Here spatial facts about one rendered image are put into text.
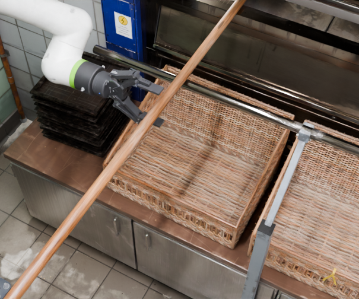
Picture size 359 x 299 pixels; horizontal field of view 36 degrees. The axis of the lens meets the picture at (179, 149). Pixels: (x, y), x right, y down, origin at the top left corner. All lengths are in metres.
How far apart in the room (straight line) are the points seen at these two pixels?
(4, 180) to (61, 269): 0.62
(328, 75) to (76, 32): 0.85
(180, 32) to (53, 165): 0.73
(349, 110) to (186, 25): 0.66
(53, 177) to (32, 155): 0.14
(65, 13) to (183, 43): 0.60
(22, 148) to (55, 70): 0.73
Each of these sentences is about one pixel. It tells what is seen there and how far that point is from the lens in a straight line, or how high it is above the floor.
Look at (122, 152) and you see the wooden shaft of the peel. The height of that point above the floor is 1.21.
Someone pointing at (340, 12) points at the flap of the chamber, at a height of 1.42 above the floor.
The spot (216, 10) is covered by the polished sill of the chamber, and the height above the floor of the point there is 1.17.
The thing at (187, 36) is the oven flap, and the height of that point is 1.01.
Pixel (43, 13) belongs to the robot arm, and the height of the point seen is 1.38.
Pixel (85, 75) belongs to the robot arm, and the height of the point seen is 1.23.
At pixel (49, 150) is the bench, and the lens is 2.31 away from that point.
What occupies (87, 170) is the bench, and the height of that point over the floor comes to 0.58.
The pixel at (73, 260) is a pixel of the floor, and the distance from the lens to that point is 2.68.
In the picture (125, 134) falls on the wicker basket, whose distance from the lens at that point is 2.09.
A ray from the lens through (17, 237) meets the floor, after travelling 2.79.
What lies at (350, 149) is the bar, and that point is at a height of 1.17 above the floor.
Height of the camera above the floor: 2.35
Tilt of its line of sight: 52 degrees down
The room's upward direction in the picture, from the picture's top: 1 degrees clockwise
